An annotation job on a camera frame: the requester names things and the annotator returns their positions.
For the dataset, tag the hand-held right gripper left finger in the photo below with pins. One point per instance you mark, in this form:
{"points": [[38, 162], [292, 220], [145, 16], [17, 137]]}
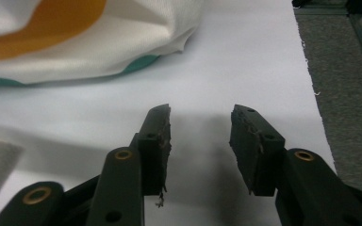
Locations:
{"points": [[155, 147]]}

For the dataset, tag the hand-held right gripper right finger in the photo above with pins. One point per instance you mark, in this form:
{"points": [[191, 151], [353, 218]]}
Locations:
{"points": [[257, 150]]}

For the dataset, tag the white patterned tote bag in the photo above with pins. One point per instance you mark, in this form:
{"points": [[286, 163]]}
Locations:
{"points": [[122, 37]]}

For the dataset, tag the white table mat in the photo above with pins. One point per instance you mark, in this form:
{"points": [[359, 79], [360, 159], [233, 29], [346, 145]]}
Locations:
{"points": [[232, 69]]}

